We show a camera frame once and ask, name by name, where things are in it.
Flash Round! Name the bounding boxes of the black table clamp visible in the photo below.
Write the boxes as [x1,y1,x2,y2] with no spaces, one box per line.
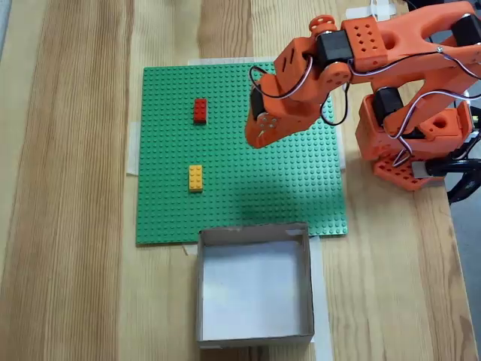
[411,157,481,206]

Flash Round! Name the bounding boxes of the yellow lego block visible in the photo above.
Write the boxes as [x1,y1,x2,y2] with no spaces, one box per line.
[188,165,204,194]

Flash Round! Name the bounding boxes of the red lego block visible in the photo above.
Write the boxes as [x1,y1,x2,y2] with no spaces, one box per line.
[193,98,208,125]

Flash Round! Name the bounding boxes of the wide white masking tape strip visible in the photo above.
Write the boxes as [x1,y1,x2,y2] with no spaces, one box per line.
[187,56,277,68]

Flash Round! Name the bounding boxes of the crossed white tape pieces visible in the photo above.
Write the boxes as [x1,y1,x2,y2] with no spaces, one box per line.
[345,0,395,20]

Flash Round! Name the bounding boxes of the open cardboard box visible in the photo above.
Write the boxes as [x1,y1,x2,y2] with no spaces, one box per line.
[195,222,316,350]

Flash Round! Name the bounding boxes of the green lego baseplate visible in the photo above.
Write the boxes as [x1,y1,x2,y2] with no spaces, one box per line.
[135,62,349,247]

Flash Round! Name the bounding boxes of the black red white servo cable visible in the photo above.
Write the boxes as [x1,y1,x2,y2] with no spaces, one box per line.
[319,82,351,127]
[249,54,315,101]

